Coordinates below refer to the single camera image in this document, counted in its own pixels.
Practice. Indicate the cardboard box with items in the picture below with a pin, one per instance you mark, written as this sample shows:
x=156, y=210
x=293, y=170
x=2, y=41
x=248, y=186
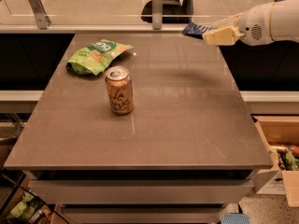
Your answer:
x=281, y=138

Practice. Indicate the left metal railing bracket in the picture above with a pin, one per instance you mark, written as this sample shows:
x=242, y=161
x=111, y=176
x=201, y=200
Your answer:
x=40, y=14

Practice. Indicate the blue rxbar blueberry bar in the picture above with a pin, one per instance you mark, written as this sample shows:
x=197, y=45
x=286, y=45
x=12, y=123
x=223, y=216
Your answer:
x=195, y=30

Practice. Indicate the blue perforated basket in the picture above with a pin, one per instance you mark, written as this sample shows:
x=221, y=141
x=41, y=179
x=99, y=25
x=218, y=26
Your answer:
x=235, y=219

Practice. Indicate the grey table drawer base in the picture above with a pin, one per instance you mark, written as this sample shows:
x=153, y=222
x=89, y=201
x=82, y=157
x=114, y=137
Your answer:
x=141, y=201

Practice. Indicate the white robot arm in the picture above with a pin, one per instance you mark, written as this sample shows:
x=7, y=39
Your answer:
x=285, y=21

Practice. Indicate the orange LaCroix soda can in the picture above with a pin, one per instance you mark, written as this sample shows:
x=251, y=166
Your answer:
x=119, y=90

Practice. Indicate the wire bin with snacks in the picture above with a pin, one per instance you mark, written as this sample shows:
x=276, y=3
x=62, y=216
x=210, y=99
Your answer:
x=23, y=206

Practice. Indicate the middle metal railing bracket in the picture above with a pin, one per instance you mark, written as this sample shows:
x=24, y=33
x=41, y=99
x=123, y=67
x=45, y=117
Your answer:
x=157, y=14

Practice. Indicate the green snack chip bag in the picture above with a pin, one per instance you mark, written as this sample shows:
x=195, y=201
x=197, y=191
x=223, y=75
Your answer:
x=95, y=58

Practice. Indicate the black office chair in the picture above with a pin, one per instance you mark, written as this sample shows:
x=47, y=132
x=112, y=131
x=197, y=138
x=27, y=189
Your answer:
x=174, y=11

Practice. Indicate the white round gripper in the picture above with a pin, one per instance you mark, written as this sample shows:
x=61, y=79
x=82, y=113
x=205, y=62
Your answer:
x=253, y=24

